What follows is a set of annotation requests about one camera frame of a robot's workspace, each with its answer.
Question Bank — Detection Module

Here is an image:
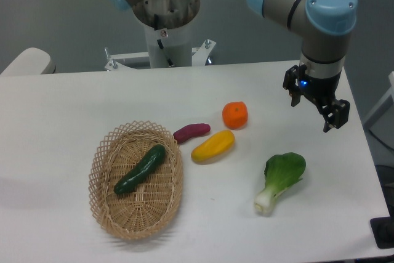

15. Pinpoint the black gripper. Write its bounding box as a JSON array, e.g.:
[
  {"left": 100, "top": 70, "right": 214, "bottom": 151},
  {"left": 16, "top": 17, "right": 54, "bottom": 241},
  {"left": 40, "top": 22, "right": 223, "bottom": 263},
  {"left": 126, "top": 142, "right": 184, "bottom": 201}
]
[{"left": 283, "top": 64, "right": 350, "bottom": 132}]

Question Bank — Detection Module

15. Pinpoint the green cucumber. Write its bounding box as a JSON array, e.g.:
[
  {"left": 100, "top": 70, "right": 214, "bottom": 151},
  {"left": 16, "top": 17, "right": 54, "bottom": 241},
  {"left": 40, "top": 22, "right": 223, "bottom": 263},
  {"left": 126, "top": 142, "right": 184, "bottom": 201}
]
[{"left": 114, "top": 144, "right": 166, "bottom": 195}]

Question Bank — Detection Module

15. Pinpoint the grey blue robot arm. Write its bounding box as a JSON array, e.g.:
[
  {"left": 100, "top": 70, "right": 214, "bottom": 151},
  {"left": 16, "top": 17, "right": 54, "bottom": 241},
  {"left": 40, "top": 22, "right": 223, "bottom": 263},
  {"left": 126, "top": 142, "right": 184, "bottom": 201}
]
[{"left": 110, "top": 0, "right": 358, "bottom": 131}]

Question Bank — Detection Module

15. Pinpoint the woven wicker basket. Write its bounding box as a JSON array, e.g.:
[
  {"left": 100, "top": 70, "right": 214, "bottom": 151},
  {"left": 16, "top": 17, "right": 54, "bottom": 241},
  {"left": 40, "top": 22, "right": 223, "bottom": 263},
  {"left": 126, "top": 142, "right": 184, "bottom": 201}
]
[{"left": 89, "top": 121, "right": 183, "bottom": 240}]

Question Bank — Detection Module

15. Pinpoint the orange tangerine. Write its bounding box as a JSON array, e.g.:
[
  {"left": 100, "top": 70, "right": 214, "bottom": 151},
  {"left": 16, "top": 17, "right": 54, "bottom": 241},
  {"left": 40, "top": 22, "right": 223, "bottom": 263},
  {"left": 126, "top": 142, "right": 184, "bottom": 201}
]
[{"left": 222, "top": 102, "right": 249, "bottom": 129}]

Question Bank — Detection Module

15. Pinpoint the green bok choy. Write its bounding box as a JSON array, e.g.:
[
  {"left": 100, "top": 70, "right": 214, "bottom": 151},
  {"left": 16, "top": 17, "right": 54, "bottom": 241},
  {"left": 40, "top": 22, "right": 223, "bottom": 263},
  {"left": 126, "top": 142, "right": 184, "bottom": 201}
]
[{"left": 254, "top": 152, "right": 306, "bottom": 216}]

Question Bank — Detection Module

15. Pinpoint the purple sweet potato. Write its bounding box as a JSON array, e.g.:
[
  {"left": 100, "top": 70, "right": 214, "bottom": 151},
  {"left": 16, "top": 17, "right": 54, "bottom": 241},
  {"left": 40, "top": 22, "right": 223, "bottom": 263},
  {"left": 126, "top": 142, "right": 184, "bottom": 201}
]
[{"left": 173, "top": 123, "right": 211, "bottom": 144}]

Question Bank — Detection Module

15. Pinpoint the black device at edge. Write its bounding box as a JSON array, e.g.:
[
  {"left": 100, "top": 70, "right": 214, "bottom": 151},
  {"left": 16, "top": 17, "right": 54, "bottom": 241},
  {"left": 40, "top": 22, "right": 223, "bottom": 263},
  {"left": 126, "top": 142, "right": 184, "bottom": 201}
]
[{"left": 370, "top": 217, "right": 393, "bottom": 249}]

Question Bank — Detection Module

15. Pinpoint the white chair armrest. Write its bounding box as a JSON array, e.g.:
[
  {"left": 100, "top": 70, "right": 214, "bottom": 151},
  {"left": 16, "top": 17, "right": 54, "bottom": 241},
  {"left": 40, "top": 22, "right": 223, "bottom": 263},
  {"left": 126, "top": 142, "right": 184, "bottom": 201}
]
[{"left": 1, "top": 47, "right": 56, "bottom": 77}]

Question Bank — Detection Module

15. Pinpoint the white frame at right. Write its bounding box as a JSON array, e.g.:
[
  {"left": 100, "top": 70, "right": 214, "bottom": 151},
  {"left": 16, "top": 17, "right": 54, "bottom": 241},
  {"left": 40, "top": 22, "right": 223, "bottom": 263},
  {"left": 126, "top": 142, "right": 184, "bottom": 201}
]
[{"left": 363, "top": 72, "right": 393, "bottom": 130}]

